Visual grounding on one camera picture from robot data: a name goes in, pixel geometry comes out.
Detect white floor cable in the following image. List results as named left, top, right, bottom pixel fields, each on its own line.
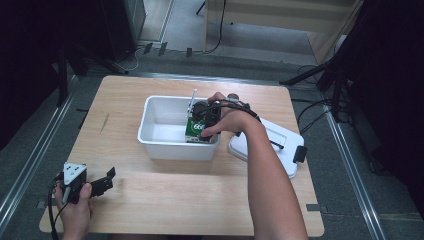
left=123, top=45, right=143, bottom=73

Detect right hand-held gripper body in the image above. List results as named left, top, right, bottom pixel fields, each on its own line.
left=185, top=88, right=224, bottom=136

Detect grey floor tape piece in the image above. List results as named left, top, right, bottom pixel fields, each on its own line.
left=305, top=203, right=330, bottom=214

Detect person's left hand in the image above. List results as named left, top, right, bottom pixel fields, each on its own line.
left=54, top=182, right=94, bottom=240

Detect black lid latch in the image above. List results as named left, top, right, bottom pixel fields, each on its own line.
left=292, top=145, right=308, bottom=164

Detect dark cabinet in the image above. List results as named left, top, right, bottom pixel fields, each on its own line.
left=99, top=0, right=148, bottom=62

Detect metal floor rail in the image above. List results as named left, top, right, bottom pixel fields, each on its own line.
left=0, top=75, right=81, bottom=231
left=137, top=71, right=282, bottom=86
left=323, top=109, right=388, bottom=240

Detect person's right hand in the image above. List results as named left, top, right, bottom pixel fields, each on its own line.
left=199, top=92, right=265, bottom=138

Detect green label box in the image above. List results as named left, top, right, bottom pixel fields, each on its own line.
left=184, top=117, right=215, bottom=144

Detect black metal stand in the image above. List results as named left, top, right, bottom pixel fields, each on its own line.
left=55, top=42, right=130, bottom=108

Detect black floor cables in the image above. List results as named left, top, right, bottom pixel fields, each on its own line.
left=294, top=64, right=334, bottom=134

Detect black tripod stand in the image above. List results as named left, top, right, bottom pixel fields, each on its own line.
left=279, top=56, right=354, bottom=122

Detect black curtain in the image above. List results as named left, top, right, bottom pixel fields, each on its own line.
left=333, top=0, right=424, bottom=218

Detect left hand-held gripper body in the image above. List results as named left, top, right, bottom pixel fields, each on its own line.
left=49, top=162, right=101, bottom=205

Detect white plastic lid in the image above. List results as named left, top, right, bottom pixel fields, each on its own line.
left=227, top=116, right=306, bottom=179

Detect white plastic bin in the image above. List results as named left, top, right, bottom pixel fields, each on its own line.
left=137, top=95, right=222, bottom=162

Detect beige wooden furniture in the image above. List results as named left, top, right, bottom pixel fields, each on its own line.
left=203, top=0, right=364, bottom=64

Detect black hanging cable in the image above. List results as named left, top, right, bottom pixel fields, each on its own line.
left=202, top=0, right=228, bottom=55

